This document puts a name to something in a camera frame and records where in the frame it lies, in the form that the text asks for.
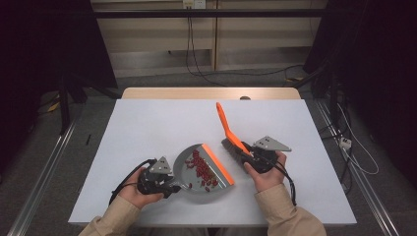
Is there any person's right hand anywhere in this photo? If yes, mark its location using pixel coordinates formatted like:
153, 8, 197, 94
243, 150, 288, 194

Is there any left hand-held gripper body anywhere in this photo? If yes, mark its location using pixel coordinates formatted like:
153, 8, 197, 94
137, 156, 175, 195

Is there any grey dustpan with orange edge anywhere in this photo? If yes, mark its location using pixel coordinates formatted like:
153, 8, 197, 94
172, 143, 236, 205

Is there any white wall socket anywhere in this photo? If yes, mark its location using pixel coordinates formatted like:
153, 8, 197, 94
182, 0, 208, 10

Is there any left hand-held gripper black cable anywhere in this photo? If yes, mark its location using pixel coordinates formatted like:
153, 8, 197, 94
108, 158, 157, 206

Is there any white floor cable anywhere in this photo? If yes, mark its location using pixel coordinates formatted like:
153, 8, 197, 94
336, 102, 381, 176

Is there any white table mat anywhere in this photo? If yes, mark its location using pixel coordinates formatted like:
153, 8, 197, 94
68, 98, 358, 227

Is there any right hand-held gripper black cable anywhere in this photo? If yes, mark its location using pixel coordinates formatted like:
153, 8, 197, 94
259, 153, 298, 207

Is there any black hanging wall cable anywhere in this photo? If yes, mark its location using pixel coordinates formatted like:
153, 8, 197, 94
185, 16, 227, 88

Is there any black horizontal bar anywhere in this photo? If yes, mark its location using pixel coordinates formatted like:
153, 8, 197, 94
92, 9, 330, 19

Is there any aluminium floor rail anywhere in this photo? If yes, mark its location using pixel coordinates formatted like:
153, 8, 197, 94
314, 99, 402, 236
6, 114, 83, 236

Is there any wooden table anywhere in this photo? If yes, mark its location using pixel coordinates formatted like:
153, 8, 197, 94
121, 87, 302, 101

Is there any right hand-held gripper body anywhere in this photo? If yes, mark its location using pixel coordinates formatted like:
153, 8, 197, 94
244, 136, 292, 174

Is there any scatter of red beans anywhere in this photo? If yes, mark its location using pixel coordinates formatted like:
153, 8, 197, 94
184, 149, 220, 194

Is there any black metal stand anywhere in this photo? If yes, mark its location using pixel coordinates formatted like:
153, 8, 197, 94
56, 72, 123, 136

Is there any black curtain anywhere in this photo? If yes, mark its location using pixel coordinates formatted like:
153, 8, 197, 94
0, 0, 118, 171
302, 0, 417, 190

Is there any hand-held gripper black cable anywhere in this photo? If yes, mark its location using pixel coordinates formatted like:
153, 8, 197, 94
108, 158, 157, 206
259, 153, 298, 207

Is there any person's left hand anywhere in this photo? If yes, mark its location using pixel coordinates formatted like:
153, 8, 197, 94
118, 166, 165, 210

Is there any orange brush with grey bristles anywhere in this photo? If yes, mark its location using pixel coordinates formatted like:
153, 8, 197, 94
215, 101, 255, 165

